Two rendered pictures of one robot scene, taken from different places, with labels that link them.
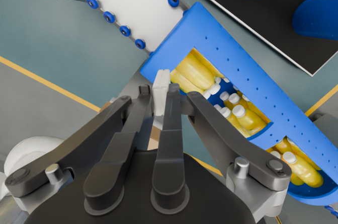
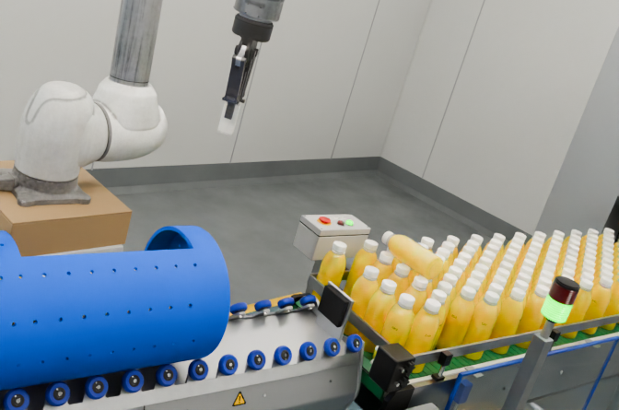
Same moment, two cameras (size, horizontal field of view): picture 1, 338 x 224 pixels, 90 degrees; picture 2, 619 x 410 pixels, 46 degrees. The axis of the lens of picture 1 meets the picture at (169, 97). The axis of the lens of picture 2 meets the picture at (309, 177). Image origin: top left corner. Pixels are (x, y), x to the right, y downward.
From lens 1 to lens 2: 1.41 m
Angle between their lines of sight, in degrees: 69
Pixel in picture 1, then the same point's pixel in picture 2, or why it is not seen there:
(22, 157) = (159, 116)
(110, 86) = not seen: outside the picture
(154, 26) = not seen: hidden behind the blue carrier
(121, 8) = (241, 332)
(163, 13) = (213, 362)
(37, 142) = (158, 136)
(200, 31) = (204, 264)
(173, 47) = (203, 235)
